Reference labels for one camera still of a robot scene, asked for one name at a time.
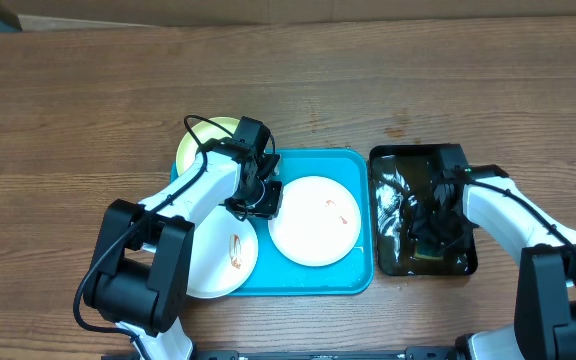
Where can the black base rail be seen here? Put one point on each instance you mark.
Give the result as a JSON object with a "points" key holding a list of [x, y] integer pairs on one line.
{"points": [[410, 353]]}

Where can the yellow-green plate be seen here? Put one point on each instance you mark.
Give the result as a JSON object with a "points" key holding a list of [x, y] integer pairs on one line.
{"points": [[187, 148]]}

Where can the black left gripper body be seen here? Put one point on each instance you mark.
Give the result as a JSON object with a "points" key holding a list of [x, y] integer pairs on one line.
{"points": [[262, 201]]}

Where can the cardboard board at back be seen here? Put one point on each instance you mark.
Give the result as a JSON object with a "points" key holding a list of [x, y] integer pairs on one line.
{"points": [[229, 12]]}

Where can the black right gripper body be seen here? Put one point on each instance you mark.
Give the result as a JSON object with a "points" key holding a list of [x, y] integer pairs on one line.
{"points": [[445, 225]]}

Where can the pink-white plate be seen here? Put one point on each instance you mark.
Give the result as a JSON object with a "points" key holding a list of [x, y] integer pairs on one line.
{"points": [[318, 222]]}

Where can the teal plastic tray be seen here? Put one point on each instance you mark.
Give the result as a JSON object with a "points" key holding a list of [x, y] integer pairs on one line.
{"points": [[276, 275]]}

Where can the black water tray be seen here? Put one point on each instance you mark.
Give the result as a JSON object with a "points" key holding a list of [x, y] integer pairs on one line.
{"points": [[394, 171]]}

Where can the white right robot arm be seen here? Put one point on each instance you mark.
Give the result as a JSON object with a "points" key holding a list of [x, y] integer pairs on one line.
{"points": [[544, 324]]}

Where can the green yellow sponge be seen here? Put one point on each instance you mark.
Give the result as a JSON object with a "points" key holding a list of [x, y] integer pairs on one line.
{"points": [[428, 252]]}

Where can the white plate with ketchup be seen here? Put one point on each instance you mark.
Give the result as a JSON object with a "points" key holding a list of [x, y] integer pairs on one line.
{"points": [[224, 254]]}

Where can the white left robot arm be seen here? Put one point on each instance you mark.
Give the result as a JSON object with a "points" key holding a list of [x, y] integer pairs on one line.
{"points": [[137, 280]]}

